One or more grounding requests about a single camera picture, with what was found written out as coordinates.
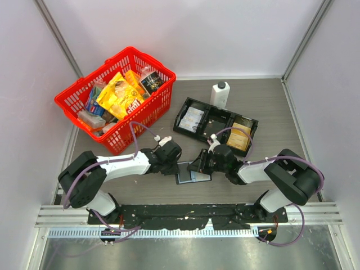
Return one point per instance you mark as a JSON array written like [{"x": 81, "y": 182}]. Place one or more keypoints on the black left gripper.
[{"x": 171, "y": 171}]

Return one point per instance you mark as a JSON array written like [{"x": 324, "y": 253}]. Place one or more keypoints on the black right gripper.
[{"x": 202, "y": 157}]

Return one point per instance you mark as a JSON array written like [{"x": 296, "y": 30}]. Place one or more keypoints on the black leather card holder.
[{"x": 184, "y": 176}]

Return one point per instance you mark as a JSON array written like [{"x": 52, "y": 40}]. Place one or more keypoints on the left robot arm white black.
[{"x": 82, "y": 179}]

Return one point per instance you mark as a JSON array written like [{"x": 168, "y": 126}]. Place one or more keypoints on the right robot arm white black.
[{"x": 296, "y": 179}]

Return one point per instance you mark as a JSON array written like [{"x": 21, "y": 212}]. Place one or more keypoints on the black VIP card upper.
[{"x": 212, "y": 127}]

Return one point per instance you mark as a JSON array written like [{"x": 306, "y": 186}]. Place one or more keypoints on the white VIP card bottom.
[{"x": 189, "y": 126}]

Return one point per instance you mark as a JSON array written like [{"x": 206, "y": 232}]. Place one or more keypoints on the white vip card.
[
  {"x": 191, "y": 119},
  {"x": 196, "y": 113},
  {"x": 189, "y": 126}
]

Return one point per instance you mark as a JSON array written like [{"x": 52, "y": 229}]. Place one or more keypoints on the black three-compartment card tray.
[{"x": 200, "y": 120}]

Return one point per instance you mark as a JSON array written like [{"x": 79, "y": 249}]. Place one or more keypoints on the gold card bottom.
[{"x": 238, "y": 141}]

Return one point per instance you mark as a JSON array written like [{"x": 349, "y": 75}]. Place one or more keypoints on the gold card top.
[{"x": 240, "y": 130}]

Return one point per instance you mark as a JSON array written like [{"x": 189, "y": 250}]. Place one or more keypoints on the white VIP card middle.
[{"x": 191, "y": 119}]

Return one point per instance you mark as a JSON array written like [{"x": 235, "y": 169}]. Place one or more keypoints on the white VIP card top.
[{"x": 196, "y": 113}]

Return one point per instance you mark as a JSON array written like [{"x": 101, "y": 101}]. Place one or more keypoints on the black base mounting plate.
[{"x": 192, "y": 216}]

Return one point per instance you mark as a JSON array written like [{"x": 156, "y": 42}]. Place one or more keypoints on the white bottle black cap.
[{"x": 219, "y": 94}]

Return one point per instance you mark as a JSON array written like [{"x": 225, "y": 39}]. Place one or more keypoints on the red plastic shopping basket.
[{"x": 116, "y": 134}]

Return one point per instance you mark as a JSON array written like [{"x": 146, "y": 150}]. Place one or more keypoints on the yellow snack bag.
[{"x": 119, "y": 98}]

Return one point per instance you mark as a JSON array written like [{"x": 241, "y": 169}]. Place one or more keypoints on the black gold patterned box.
[{"x": 151, "y": 82}]

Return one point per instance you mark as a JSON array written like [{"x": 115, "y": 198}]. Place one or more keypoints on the clear plastic wrapped pack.
[{"x": 94, "y": 121}]

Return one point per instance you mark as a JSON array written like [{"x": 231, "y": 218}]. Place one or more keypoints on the orange snack box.
[{"x": 133, "y": 79}]

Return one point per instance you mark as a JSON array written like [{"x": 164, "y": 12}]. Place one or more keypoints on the blue green snack pack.
[{"x": 91, "y": 105}]

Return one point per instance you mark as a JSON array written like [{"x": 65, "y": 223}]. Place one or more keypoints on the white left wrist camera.
[{"x": 164, "y": 140}]

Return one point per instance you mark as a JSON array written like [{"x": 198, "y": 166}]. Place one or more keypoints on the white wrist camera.
[
  {"x": 164, "y": 140},
  {"x": 213, "y": 142}
]

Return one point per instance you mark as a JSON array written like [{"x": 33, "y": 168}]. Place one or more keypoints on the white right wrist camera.
[{"x": 213, "y": 142}]

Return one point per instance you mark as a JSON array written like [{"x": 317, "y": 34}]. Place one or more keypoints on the white slotted cable duct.
[{"x": 93, "y": 232}]

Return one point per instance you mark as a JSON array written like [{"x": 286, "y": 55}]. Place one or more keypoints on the aluminium frame profile right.
[{"x": 310, "y": 32}]

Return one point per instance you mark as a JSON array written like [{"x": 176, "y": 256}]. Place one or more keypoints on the aluminium frame profile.
[
  {"x": 54, "y": 29},
  {"x": 310, "y": 32}
]

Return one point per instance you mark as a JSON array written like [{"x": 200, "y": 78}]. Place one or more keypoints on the aluminium frame profile left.
[{"x": 54, "y": 29}]

